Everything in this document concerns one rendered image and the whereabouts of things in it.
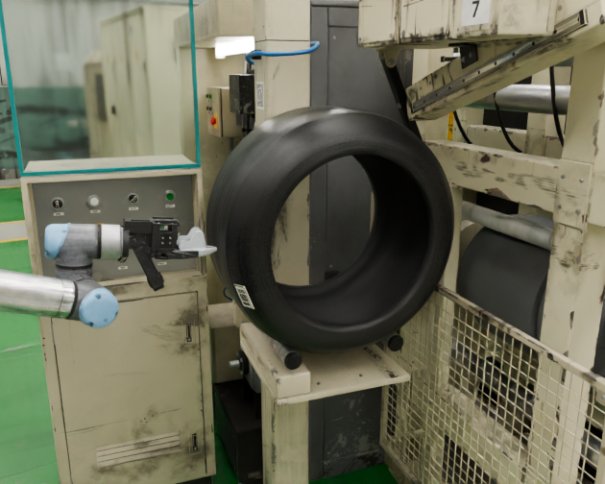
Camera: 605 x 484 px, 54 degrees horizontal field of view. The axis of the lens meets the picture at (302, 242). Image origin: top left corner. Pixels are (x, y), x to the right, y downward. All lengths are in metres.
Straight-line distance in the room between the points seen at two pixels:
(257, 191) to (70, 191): 0.89
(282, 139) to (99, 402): 1.26
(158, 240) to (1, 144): 9.04
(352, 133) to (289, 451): 1.14
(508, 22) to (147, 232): 0.84
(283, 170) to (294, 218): 0.49
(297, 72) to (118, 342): 1.08
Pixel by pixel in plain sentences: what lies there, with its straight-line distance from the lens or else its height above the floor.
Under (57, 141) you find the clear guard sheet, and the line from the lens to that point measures 1.97.
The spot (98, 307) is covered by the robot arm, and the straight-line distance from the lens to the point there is 1.20.
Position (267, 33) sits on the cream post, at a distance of 1.66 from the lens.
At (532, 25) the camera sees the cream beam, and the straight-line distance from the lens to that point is 1.27.
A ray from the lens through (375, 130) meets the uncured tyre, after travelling 1.33.
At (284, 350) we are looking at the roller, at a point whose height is 0.92.
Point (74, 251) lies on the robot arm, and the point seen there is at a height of 1.21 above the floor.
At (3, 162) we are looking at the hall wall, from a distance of 10.33.
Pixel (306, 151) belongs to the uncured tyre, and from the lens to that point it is 1.27.
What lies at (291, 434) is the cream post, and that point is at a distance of 2.02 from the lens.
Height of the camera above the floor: 1.56
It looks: 16 degrees down
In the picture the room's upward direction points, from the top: straight up
